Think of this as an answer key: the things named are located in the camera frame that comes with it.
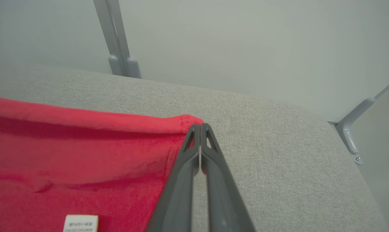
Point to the grey metal frame post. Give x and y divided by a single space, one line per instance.
127 45
107 35

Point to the red jersey with thin white stripes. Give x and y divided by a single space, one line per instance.
69 161

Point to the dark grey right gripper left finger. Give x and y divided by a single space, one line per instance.
178 193

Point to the grey corner bracket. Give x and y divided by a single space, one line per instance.
350 129

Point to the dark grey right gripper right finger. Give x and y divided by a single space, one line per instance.
223 199

